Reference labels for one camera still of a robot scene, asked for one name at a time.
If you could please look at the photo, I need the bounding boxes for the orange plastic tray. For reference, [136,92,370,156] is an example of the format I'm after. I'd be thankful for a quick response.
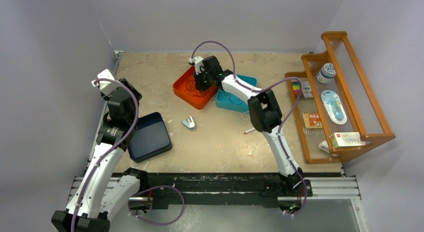
[172,66,218,110]

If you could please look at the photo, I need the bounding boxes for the black cable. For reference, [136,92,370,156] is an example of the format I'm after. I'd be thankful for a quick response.
[220,91,248,108]

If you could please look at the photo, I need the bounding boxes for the teal plastic tray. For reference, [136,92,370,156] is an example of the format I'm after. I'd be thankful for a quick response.
[215,75,257,113]

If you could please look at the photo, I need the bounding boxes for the small white stapler remover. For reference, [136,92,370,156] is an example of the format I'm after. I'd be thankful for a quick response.
[181,116,196,130]

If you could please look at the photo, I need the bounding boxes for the dark blue plastic tray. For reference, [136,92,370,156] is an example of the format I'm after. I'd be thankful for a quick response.
[128,112,173,163]

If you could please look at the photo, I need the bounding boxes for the white orange marker pen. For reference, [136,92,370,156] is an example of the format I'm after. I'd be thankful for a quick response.
[244,128,256,135]

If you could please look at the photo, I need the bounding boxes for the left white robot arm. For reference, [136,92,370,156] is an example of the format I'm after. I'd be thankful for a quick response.
[51,78,142,231]

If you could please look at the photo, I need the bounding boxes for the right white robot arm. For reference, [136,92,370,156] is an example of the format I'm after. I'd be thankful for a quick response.
[188,56,307,195]

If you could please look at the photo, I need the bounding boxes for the coloured marker set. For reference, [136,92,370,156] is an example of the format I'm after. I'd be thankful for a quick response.
[291,81,313,98]

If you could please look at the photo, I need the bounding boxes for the blue white jar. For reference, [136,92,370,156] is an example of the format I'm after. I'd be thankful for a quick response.
[316,63,337,84]

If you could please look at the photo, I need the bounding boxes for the blue blister pack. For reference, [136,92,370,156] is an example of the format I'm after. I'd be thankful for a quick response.
[320,90,347,125]

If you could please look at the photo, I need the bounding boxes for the white stapler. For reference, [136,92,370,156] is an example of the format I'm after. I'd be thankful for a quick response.
[318,141,336,156]

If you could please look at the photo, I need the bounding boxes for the wooden shelf rack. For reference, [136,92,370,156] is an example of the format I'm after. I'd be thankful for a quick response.
[285,31,395,164]

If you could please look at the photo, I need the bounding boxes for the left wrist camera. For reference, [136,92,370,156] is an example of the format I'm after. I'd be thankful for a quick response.
[91,69,120,96]

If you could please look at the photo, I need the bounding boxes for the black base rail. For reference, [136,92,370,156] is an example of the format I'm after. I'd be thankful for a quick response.
[135,172,313,212]

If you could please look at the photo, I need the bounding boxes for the aluminium frame rails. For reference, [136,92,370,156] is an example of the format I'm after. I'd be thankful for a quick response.
[58,176,369,232]

